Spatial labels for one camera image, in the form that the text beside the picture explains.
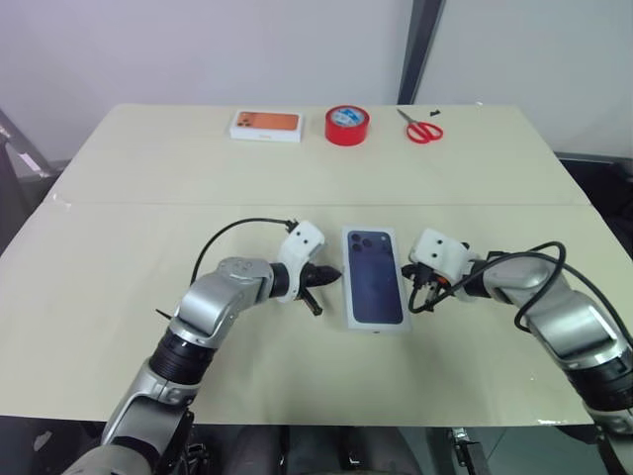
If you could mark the dark stand with grey bars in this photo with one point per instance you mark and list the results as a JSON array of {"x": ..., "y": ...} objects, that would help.
[{"x": 15, "y": 163}]

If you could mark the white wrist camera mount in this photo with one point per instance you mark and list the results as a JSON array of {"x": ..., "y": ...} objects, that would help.
[
  {"x": 304, "y": 237},
  {"x": 437, "y": 250}
]

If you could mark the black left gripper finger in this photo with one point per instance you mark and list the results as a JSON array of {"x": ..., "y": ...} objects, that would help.
[
  {"x": 329, "y": 275},
  {"x": 312, "y": 303}
]

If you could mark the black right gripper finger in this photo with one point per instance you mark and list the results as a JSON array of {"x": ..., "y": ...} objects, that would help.
[
  {"x": 415, "y": 285},
  {"x": 410, "y": 271}
]

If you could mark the dark metal frame post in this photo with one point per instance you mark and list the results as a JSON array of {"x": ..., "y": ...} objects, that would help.
[{"x": 420, "y": 49}]

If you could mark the orange print phone box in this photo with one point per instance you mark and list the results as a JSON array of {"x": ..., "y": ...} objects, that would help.
[{"x": 267, "y": 123}]

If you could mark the metal table clamp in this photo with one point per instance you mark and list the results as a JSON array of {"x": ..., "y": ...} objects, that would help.
[{"x": 465, "y": 450}]

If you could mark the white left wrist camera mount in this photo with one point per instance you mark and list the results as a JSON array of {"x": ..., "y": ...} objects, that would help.
[{"x": 304, "y": 237}]

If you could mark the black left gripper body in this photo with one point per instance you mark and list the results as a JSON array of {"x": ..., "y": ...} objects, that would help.
[{"x": 307, "y": 279}]

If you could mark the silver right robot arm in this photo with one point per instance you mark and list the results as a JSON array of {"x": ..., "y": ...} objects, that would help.
[{"x": 569, "y": 321}]

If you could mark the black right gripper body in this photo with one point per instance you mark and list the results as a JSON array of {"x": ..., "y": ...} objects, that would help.
[{"x": 431, "y": 283}]

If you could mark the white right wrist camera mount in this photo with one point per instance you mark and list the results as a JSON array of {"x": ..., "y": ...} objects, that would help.
[{"x": 437, "y": 250}]

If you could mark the red tape roll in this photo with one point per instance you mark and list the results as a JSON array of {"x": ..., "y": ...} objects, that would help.
[{"x": 346, "y": 134}]

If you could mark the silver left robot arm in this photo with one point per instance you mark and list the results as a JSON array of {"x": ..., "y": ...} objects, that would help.
[{"x": 217, "y": 292}]

